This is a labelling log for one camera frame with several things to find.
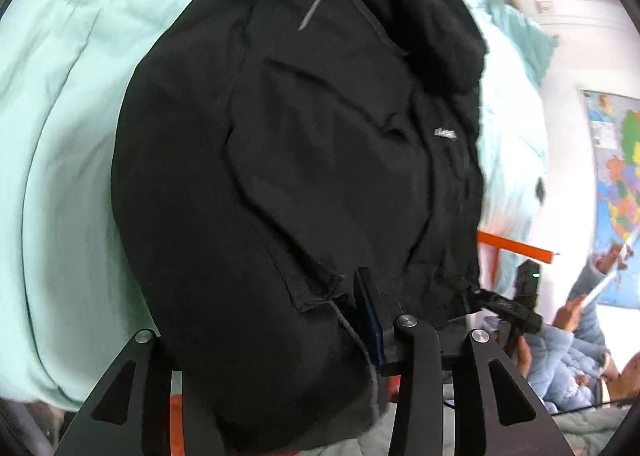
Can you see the person's right hand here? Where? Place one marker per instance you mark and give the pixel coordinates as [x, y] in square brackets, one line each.
[523, 356]

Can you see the light green pillow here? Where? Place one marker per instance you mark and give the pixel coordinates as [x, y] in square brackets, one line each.
[520, 41]

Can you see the colourful wall map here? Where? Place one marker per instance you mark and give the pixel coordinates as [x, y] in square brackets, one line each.
[617, 186]

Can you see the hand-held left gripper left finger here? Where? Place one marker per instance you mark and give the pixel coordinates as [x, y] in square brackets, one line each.
[145, 356]

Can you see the grey quilted cloth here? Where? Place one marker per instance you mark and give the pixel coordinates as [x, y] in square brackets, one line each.
[585, 431]

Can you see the orange metal rail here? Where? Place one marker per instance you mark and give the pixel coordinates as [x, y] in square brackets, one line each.
[515, 246]

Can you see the black hooded jacket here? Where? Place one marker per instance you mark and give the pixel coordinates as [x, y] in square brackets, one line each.
[300, 161]

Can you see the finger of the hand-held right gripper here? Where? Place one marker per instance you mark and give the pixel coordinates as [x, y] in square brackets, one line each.
[510, 311]

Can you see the light green quilt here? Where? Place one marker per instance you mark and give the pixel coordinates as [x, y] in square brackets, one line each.
[60, 136]

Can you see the white wall switch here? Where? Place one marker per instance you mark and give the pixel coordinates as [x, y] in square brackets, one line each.
[544, 6]

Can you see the red cloth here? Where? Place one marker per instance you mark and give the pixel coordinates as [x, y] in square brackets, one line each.
[176, 416]

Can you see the white stick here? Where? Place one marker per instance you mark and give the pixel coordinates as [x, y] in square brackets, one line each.
[610, 271]

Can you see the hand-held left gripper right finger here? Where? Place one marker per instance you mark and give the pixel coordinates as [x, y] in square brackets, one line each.
[374, 331]

